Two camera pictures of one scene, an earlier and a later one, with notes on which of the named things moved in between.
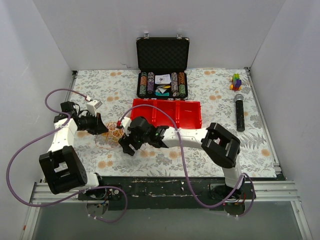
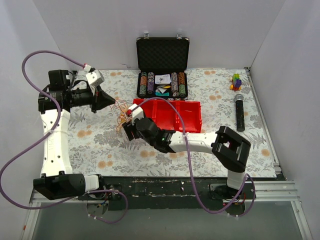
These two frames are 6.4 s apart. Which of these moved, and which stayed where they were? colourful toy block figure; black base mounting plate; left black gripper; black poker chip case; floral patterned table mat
Moved: left black gripper
Stayed: colourful toy block figure; black poker chip case; floral patterned table mat; black base mounting plate
